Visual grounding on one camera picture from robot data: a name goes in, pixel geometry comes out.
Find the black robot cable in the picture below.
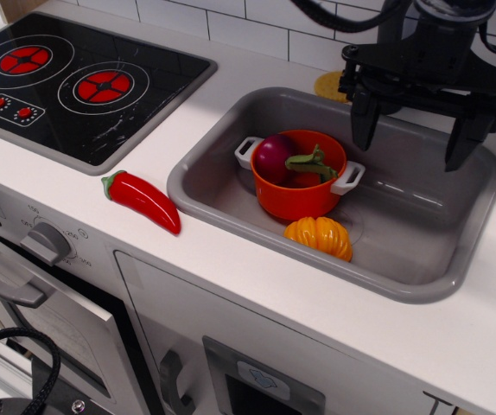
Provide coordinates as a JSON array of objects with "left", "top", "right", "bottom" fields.
[{"left": 290, "top": 0, "right": 413, "bottom": 34}]

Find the black braided cable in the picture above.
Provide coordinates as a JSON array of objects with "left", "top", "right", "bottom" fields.
[{"left": 0, "top": 327, "right": 61, "bottom": 415}]

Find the black toy stove top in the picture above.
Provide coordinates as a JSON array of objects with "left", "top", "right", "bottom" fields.
[{"left": 0, "top": 12, "right": 217, "bottom": 176}]

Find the red toy chili pepper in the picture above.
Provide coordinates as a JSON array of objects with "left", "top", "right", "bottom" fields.
[{"left": 101, "top": 170, "right": 181, "bottom": 235}]

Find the grey oven door handle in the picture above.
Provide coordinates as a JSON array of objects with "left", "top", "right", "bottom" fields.
[{"left": 0, "top": 253, "right": 49, "bottom": 309}]

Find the yellow round sponge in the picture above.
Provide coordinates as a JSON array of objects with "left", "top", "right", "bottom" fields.
[{"left": 314, "top": 71, "right": 349, "bottom": 103}]

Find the purple toy beet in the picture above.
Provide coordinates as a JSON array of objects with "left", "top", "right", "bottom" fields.
[{"left": 251, "top": 134, "right": 340, "bottom": 186}]

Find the grey plastic sink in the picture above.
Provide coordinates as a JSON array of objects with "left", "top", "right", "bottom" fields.
[{"left": 168, "top": 87, "right": 496, "bottom": 303}]

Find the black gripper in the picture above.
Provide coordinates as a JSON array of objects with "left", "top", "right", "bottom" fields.
[{"left": 339, "top": 18, "right": 496, "bottom": 172}]

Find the grey oven knob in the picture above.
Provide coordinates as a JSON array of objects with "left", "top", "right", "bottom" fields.
[{"left": 20, "top": 222, "right": 71, "bottom": 265}]

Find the white cabinet door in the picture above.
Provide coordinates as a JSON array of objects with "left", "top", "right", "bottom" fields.
[{"left": 114, "top": 251, "right": 457, "bottom": 414}]

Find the orange toy pot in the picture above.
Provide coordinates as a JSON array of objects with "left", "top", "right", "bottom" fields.
[{"left": 234, "top": 130, "right": 366, "bottom": 220}]

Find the toy oven door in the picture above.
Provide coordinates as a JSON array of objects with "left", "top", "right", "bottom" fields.
[{"left": 0, "top": 240, "right": 150, "bottom": 414}]

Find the grey cabinet door handle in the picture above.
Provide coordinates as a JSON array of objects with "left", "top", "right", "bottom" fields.
[{"left": 160, "top": 350, "right": 196, "bottom": 415}]

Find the orange toy pumpkin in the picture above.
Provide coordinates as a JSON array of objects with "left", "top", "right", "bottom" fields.
[{"left": 283, "top": 217, "right": 353, "bottom": 262}]

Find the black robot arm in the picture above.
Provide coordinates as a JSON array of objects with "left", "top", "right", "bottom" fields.
[{"left": 339, "top": 1, "right": 496, "bottom": 171}]

